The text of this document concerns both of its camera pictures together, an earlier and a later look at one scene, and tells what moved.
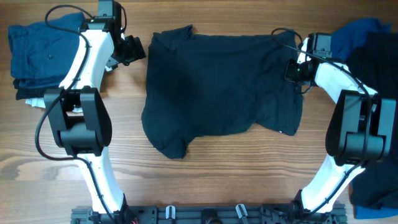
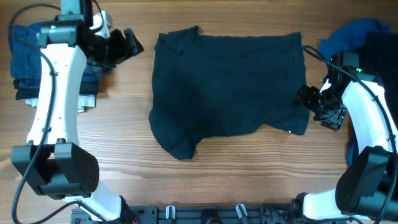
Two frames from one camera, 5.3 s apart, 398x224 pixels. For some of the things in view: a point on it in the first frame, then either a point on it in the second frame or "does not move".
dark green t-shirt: (199, 84) does not move
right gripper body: (293, 71) -> (327, 108)
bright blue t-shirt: (344, 37) does not move
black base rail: (224, 214) does not move
